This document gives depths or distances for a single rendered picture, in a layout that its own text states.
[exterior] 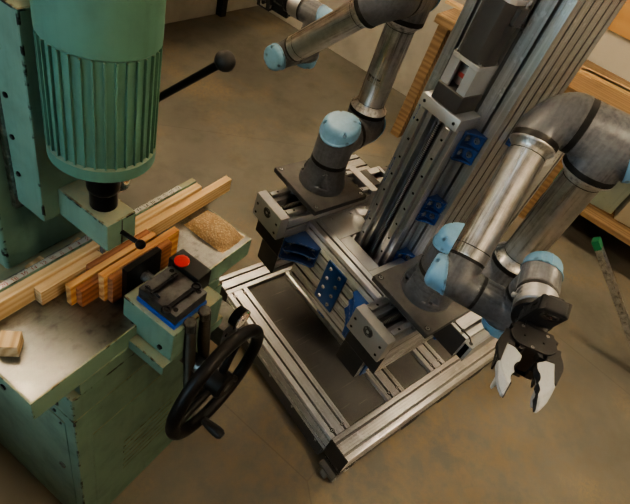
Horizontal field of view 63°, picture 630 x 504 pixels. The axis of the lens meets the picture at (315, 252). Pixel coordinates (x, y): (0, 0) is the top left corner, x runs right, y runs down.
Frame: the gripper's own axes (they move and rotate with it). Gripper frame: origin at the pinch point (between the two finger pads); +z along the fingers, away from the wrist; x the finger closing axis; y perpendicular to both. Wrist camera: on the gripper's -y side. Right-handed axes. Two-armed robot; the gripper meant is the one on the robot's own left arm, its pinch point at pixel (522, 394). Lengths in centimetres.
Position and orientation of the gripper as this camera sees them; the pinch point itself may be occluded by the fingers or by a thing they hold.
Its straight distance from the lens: 81.6
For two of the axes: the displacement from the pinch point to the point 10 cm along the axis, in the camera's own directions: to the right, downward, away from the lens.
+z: -4.3, 5.6, -7.1
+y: -1.5, 7.3, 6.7
